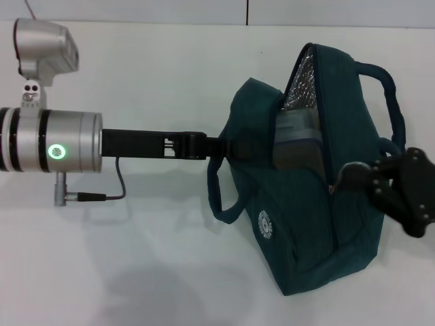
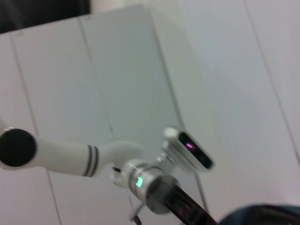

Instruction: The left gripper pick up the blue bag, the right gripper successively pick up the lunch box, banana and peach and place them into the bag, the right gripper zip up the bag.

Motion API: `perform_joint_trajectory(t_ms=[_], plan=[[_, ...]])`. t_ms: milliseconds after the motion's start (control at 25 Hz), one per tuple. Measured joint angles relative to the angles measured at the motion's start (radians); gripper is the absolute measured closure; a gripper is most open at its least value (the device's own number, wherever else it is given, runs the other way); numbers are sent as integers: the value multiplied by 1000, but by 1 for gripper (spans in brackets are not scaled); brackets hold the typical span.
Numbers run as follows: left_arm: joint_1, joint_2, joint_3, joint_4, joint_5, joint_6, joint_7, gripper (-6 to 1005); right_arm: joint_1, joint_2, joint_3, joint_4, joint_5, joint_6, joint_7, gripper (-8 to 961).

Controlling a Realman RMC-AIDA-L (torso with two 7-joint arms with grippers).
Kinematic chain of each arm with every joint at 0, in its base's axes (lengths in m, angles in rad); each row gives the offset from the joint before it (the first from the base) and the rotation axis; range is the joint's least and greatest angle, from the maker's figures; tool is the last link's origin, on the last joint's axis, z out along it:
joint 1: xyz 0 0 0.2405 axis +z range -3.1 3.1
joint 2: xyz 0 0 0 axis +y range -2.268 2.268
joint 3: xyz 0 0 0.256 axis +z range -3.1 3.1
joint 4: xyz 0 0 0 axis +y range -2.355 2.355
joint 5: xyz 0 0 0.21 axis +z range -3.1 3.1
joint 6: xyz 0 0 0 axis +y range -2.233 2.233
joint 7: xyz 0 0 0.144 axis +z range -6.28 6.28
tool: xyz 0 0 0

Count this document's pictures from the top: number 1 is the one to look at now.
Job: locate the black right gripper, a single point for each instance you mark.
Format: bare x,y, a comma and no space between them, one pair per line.
418,197

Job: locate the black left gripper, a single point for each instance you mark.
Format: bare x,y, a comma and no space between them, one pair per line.
136,142

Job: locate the clear blue-rimmed lunch box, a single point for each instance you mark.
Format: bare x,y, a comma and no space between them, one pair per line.
295,136

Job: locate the dark teal fabric lunch bag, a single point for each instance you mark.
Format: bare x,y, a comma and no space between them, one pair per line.
306,237

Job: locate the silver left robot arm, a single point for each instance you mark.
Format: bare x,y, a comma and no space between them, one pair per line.
74,139

